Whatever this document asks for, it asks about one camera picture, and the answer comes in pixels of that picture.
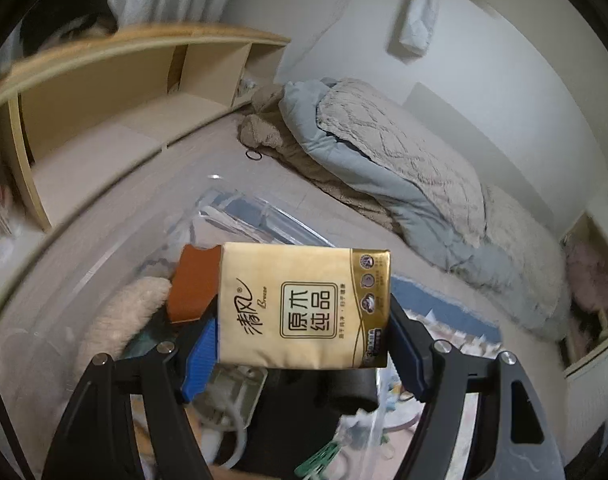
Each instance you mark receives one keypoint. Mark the green clothes peg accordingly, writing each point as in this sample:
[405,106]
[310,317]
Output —
[321,460]

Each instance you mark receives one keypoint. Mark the beige fluffy hat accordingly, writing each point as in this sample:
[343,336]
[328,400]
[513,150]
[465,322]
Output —
[118,320]

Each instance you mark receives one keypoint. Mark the brown leather pouch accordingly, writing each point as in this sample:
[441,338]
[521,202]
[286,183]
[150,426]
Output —
[193,285]

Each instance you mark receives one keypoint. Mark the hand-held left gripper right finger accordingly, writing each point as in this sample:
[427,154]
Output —
[409,365]

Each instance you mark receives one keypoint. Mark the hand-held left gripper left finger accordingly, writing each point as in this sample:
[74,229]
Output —
[201,360]

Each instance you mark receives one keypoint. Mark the black cap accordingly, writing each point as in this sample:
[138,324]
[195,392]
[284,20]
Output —
[63,15]

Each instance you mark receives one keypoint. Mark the grey headboard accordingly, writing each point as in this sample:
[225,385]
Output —
[449,120]

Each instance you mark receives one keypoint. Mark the beige fleece blanket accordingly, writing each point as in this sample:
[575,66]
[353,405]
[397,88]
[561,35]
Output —
[324,170]

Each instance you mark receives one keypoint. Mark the pink clothes pile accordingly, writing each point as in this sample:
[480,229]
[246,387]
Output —
[589,280]

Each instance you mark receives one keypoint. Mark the cartoon printed blanket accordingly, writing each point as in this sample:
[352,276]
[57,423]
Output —
[464,330]

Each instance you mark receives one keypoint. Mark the white paper bag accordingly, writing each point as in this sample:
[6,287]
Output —
[419,20]

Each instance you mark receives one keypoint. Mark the wooden shelf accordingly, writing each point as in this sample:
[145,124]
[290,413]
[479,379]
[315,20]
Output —
[98,90]

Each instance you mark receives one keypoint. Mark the yellow tissue packet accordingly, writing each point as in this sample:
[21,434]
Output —
[304,305]

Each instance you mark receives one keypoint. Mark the grey duvet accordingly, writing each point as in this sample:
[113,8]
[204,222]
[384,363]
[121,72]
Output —
[434,220]

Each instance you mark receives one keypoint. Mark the wall niche cabinet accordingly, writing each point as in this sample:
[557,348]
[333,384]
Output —
[584,360]

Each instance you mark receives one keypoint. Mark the clear plastic storage box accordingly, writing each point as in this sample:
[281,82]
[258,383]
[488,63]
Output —
[264,215]

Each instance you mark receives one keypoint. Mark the beige textured pillow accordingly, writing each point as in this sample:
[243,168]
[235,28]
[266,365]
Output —
[409,160]
[529,255]

